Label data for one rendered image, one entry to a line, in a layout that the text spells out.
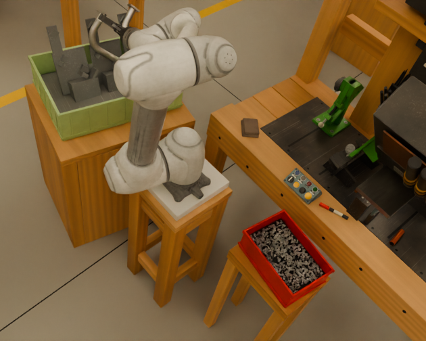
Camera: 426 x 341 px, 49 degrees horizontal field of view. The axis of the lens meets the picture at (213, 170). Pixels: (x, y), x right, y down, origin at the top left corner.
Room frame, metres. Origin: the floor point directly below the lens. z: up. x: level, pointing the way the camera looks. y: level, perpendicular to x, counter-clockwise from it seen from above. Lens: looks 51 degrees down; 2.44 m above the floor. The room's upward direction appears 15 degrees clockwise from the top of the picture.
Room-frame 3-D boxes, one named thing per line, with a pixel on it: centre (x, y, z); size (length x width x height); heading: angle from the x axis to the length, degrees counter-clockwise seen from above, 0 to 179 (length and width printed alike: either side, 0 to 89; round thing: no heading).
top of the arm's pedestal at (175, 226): (1.18, 0.12, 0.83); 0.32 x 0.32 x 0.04; 53
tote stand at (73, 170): (1.59, 0.57, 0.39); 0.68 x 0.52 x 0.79; 132
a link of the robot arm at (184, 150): (1.17, 0.13, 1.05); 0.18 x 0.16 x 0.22; 129
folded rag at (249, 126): (1.54, -0.12, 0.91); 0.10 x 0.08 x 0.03; 12
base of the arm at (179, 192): (1.17, 0.10, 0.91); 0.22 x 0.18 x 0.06; 50
